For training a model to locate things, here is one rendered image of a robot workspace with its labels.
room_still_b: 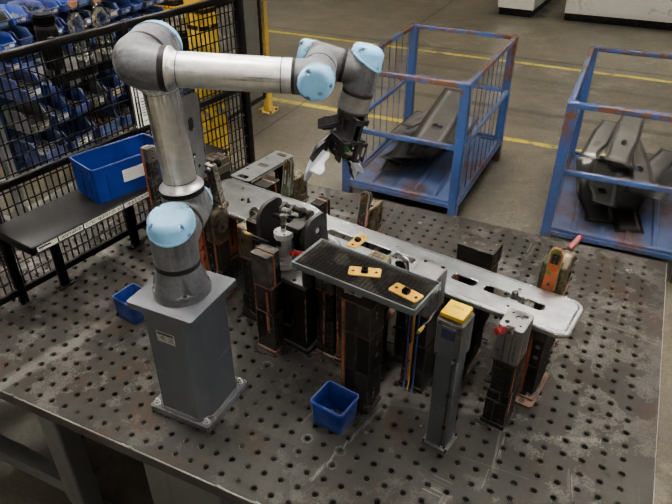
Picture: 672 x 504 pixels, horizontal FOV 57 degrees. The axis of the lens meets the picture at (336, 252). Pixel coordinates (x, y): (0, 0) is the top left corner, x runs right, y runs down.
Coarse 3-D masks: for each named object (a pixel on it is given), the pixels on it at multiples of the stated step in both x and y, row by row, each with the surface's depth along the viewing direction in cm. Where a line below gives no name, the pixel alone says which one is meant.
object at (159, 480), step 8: (144, 464) 192; (152, 472) 193; (160, 472) 190; (152, 480) 195; (160, 480) 193; (168, 480) 191; (176, 480) 189; (152, 488) 198; (160, 488) 196; (168, 488) 193; (176, 488) 191; (184, 488) 189; (192, 488) 187; (200, 488) 184; (152, 496) 201; (160, 496) 199; (168, 496) 196; (176, 496) 194; (184, 496) 192; (192, 496) 189; (200, 496) 187; (208, 496) 185; (216, 496) 183
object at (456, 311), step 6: (450, 300) 151; (450, 306) 149; (456, 306) 149; (462, 306) 149; (468, 306) 149; (444, 312) 147; (450, 312) 147; (456, 312) 147; (462, 312) 147; (468, 312) 147; (450, 318) 147; (456, 318) 146; (462, 318) 145
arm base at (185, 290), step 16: (160, 272) 156; (176, 272) 155; (192, 272) 157; (160, 288) 157; (176, 288) 156; (192, 288) 158; (208, 288) 162; (160, 304) 159; (176, 304) 158; (192, 304) 159
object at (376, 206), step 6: (372, 198) 218; (372, 204) 214; (378, 204) 215; (372, 210) 213; (378, 210) 216; (372, 216) 214; (378, 216) 219; (372, 222) 215; (378, 222) 221; (372, 228) 217; (378, 228) 221; (366, 246) 222; (372, 246) 222
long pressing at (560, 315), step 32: (224, 192) 231; (256, 192) 231; (352, 224) 213; (416, 256) 196; (448, 256) 196; (448, 288) 182; (480, 288) 182; (512, 288) 182; (544, 320) 170; (576, 320) 170
